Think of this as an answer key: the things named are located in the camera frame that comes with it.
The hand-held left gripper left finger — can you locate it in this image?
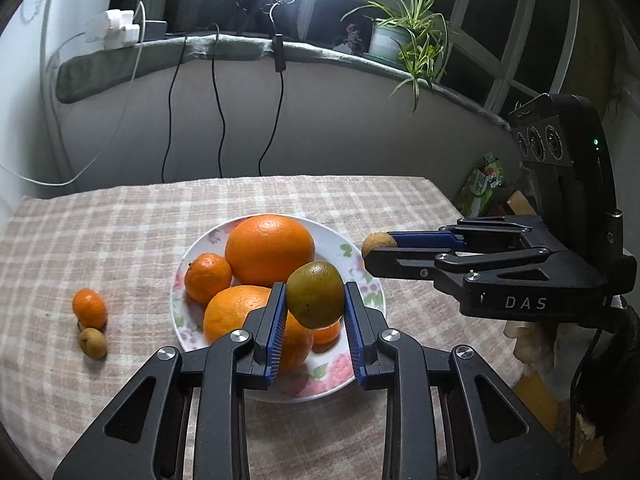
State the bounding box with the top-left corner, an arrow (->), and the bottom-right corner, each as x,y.
52,282 -> 288,480

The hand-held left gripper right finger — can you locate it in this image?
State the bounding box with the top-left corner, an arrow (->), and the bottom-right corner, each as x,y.
344,281 -> 566,480

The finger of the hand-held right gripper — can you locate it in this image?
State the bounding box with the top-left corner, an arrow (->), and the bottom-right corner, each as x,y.
364,246 -> 553,287
387,215 -> 537,251

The brown longan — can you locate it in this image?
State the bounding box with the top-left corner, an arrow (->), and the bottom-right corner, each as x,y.
361,231 -> 398,260
78,327 -> 108,360

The white floral plate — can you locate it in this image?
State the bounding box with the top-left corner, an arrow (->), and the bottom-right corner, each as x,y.
170,217 -> 386,403

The green citrus fruit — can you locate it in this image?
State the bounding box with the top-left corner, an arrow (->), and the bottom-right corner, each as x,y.
286,261 -> 346,330

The large orange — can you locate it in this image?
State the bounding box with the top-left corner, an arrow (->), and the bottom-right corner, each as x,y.
225,214 -> 316,288

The person's right hand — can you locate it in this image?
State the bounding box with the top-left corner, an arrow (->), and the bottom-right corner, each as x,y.
504,317 -> 568,398

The small tangerine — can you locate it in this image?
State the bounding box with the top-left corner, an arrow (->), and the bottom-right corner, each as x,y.
311,319 -> 343,346
72,288 -> 109,330

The brown box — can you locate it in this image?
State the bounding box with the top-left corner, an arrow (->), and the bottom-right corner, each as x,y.
492,190 -> 533,218

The green box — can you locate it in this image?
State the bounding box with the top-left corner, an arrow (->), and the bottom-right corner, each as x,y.
455,152 -> 508,216

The checked beige tablecloth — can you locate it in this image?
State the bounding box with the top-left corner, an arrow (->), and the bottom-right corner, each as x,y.
0,175 -> 526,480

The yellow object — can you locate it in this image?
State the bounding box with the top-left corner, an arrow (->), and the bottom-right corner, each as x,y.
515,375 -> 561,431

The potted spider plant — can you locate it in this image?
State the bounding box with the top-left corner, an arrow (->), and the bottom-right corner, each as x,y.
340,0 -> 461,116

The small flowering plant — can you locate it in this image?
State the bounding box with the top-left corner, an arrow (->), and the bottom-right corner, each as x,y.
332,22 -> 368,53

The grey windowsill cloth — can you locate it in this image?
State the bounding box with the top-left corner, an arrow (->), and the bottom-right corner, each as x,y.
55,35 -> 511,131

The white power strip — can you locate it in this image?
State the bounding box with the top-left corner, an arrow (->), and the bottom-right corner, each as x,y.
85,9 -> 136,36
102,27 -> 142,50

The black cable with switch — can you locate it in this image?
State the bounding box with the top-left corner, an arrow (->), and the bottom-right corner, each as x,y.
257,32 -> 287,177

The white cable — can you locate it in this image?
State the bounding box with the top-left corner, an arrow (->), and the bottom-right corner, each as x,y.
0,0 -> 148,186

